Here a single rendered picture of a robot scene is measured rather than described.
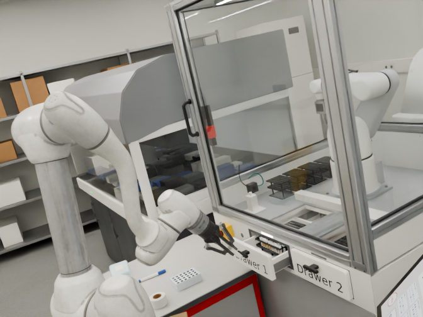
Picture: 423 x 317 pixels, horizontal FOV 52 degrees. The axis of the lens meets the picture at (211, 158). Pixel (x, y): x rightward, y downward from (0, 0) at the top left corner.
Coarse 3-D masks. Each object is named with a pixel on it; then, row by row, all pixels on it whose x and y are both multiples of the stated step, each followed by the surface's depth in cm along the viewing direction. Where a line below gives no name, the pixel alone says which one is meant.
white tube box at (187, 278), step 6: (186, 270) 202; (192, 270) 201; (174, 276) 199; (180, 276) 198; (186, 276) 197; (192, 276) 197; (198, 276) 196; (174, 282) 193; (180, 282) 192; (186, 282) 193; (192, 282) 195; (174, 288) 195; (180, 288) 192
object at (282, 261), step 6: (246, 240) 196; (252, 240) 197; (252, 246) 198; (276, 258) 174; (282, 258) 176; (288, 258) 177; (276, 264) 174; (282, 264) 176; (288, 264) 177; (276, 270) 175
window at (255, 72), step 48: (240, 0) 155; (288, 0) 135; (192, 48) 196; (240, 48) 164; (288, 48) 141; (240, 96) 174; (288, 96) 149; (240, 144) 186; (288, 144) 157; (240, 192) 199; (288, 192) 166; (336, 192) 143; (336, 240) 151
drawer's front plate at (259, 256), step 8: (240, 248) 188; (248, 248) 182; (256, 248) 178; (248, 256) 184; (256, 256) 177; (264, 256) 172; (248, 264) 186; (256, 264) 180; (264, 264) 174; (272, 264) 171; (272, 272) 171; (272, 280) 172
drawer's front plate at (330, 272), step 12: (300, 252) 167; (300, 264) 168; (324, 264) 155; (300, 276) 171; (324, 276) 157; (336, 276) 151; (348, 276) 147; (324, 288) 159; (336, 288) 153; (348, 288) 148
